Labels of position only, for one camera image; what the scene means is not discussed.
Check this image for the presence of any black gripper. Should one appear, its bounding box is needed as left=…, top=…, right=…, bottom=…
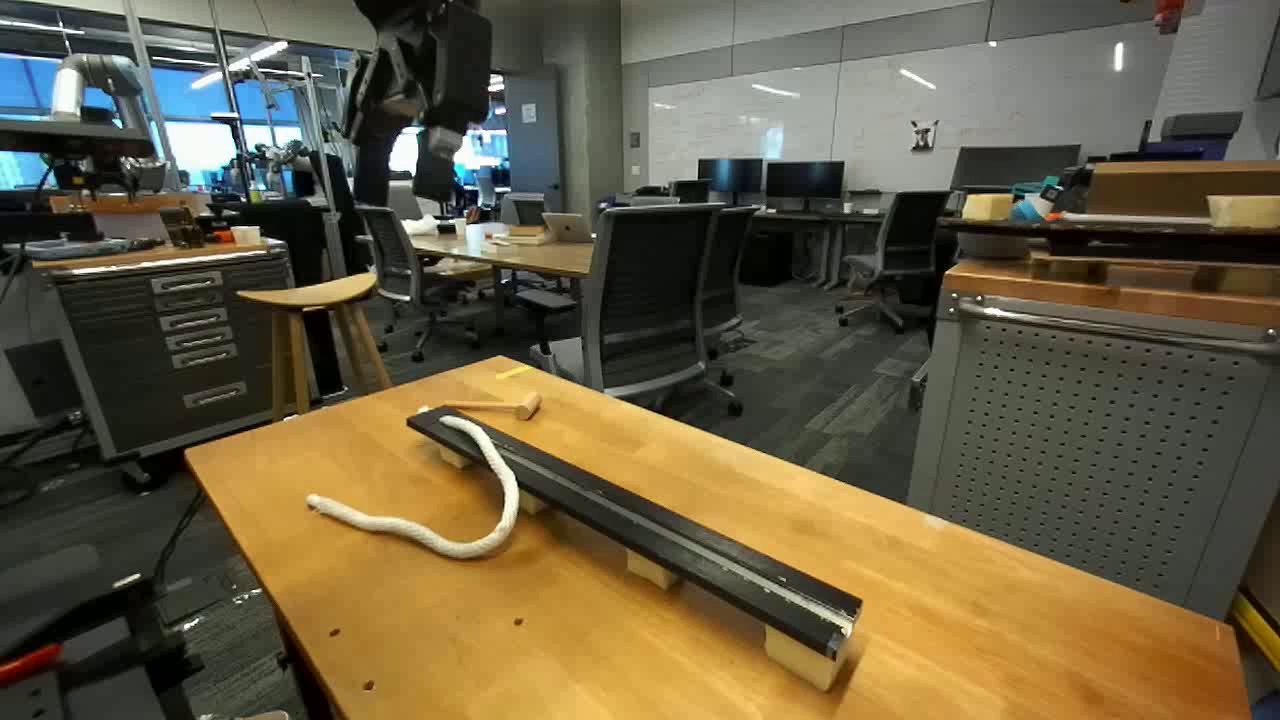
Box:
left=350, top=0, right=497, bottom=208

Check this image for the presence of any white braided rope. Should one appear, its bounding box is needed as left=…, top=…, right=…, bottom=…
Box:
left=304, top=407, right=523, bottom=566

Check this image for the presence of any grey mesh office chair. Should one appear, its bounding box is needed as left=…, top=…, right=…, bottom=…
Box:
left=698, top=199, right=766, bottom=419
left=577, top=195, right=732, bottom=403
left=352, top=199, right=502, bottom=363

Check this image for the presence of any grey door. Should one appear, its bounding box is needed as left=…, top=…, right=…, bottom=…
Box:
left=502, top=67, right=568, bottom=199

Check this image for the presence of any wooden meeting table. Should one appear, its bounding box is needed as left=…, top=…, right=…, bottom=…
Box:
left=406, top=215, right=602, bottom=283

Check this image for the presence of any wooden stool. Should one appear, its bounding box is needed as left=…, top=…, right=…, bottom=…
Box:
left=235, top=267, right=395, bottom=419

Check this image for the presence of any small wooden mallet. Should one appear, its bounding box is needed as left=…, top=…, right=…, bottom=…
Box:
left=419, top=389, right=549, bottom=424

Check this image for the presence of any grey drawer cabinet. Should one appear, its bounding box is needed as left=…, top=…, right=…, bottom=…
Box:
left=31, top=237, right=300, bottom=463

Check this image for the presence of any black computer monitor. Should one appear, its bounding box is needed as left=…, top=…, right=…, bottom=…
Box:
left=698, top=157, right=770, bottom=208
left=766, top=157, right=849, bottom=208

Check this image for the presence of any office desk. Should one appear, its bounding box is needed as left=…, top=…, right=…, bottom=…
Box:
left=753, top=195, right=892, bottom=293

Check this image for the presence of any black office chair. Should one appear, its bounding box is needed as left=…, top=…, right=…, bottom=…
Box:
left=836, top=190, right=954, bottom=336

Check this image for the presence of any pale foam block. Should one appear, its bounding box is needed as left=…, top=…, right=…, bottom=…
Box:
left=960, top=193, right=1019, bottom=230
left=1204, top=193, right=1280, bottom=232

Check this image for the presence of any large grey display screen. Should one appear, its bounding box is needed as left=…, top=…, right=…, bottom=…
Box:
left=949, top=142, right=1087, bottom=195

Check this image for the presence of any teal small object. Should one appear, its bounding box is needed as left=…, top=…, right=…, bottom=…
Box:
left=1007, top=171, right=1074, bottom=230

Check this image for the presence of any grey perforated tool cabinet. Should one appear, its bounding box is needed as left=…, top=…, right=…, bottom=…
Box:
left=903, top=255, right=1280, bottom=624

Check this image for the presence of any brown wooden box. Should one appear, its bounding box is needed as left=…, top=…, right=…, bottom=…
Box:
left=1084, top=157, right=1280, bottom=222

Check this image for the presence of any dark machine on cabinet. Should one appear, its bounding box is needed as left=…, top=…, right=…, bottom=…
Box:
left=1136, top=107, right=1254, bottom=166

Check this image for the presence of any dark wall shelf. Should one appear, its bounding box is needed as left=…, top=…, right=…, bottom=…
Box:
left=0, top=115, right=162, bottom=162

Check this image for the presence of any black slotted rail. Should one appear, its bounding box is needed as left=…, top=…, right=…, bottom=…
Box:
left=406, top=403, right=869, bottom=663

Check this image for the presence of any large wall whiteboard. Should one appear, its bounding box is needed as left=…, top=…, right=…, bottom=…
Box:
left=643, top=20, right=1177, bottom=199

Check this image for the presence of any red handled tool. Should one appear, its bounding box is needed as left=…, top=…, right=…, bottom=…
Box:
left=0, top=642, right=70, bottom=694

